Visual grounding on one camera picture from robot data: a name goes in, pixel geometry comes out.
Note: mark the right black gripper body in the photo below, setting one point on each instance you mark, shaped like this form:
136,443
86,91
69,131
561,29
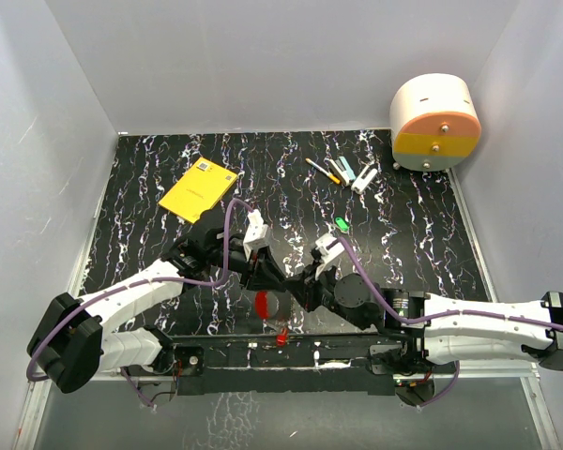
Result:
325,287

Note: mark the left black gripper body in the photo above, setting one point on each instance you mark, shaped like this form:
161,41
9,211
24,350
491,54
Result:
237,263

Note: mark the green key tag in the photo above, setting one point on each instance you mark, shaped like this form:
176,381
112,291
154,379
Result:
342,225

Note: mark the red key tag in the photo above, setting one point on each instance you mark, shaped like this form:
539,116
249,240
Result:
281,338

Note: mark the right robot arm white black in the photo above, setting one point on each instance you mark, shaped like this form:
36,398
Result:
435,329

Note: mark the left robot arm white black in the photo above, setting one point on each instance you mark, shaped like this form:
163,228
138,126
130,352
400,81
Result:
78,338

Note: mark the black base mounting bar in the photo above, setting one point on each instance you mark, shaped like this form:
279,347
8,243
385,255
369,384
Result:
308,363

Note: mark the yellow notebook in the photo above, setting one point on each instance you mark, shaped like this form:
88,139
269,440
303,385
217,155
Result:
198,190

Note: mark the white clip tool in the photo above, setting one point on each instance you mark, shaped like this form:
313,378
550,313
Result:
363,180

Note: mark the yellow white pen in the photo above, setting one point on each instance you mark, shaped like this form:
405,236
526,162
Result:
323,171

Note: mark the light blue marker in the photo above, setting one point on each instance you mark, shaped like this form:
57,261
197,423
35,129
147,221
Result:
340,171

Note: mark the round pastel drawer cabinet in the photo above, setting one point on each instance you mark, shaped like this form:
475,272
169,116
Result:
433,123

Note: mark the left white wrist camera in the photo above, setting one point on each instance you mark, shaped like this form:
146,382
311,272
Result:
257,235

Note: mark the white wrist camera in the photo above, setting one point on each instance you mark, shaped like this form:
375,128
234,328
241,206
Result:
257,235
328,249

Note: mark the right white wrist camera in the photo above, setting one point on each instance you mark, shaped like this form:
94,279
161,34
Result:
328,249

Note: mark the aluminium frame rail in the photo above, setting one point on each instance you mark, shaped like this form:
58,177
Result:
73,364

